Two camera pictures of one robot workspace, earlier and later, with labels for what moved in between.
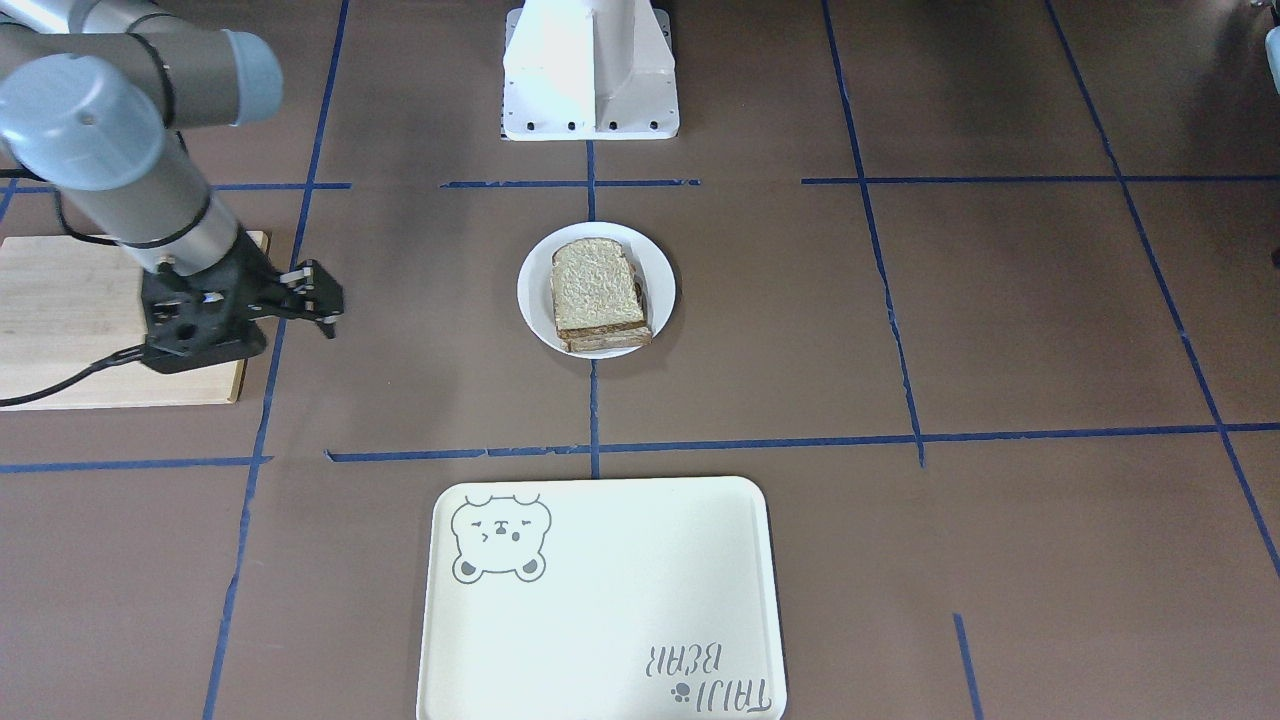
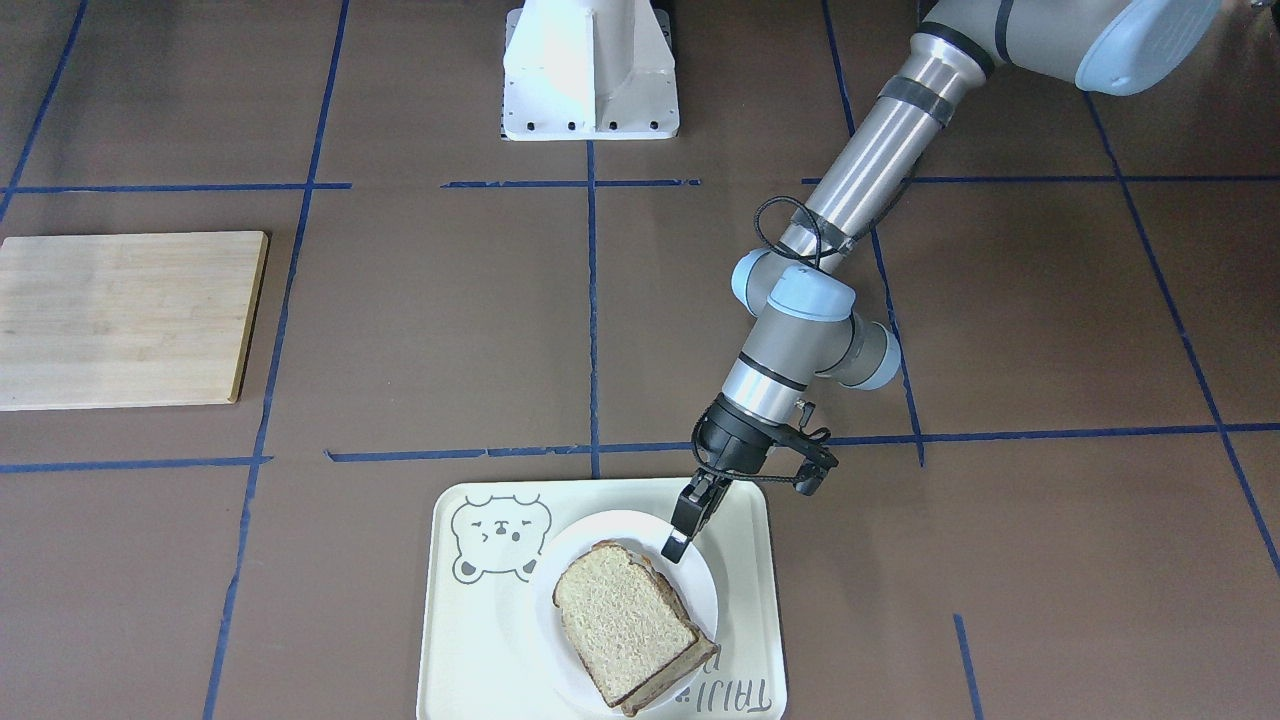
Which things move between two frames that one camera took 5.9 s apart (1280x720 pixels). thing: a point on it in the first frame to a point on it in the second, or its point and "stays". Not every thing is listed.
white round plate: [534, 285] to [642, 533]
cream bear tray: [644, 598] stays
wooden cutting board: [68, 302] stays
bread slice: [621, 339] to [704, 649]
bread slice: [595, 287] to [629, 629]
